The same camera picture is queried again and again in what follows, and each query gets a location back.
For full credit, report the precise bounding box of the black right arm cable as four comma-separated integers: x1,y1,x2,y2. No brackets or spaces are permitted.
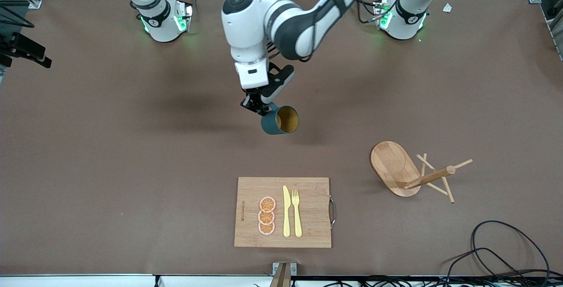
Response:
0,5,35,29

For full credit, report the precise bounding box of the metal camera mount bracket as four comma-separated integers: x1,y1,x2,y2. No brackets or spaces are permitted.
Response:
269,261,297,287

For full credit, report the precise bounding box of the black left base cable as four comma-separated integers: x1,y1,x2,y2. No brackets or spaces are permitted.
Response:
354,0,380,24

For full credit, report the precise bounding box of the yellow plastic fork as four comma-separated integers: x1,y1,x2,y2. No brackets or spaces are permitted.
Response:
292,189,303,238

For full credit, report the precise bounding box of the black looped cable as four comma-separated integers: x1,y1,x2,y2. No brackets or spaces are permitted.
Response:
440,220,551,287

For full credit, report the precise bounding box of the yellow plastic knife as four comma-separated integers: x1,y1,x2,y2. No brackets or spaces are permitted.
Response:
282,185,292,238

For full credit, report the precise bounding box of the wooden mug rack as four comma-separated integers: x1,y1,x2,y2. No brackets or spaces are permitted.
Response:
369,141,473,204

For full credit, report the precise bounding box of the brown table cover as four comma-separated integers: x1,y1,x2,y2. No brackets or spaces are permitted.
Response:
0,0,563,276

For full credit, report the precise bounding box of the wooden cutting board with handle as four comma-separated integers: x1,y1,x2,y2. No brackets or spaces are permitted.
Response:
234,177,337,249

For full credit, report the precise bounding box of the dark teal cup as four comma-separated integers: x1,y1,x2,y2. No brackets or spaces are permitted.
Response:
261,102,300,136

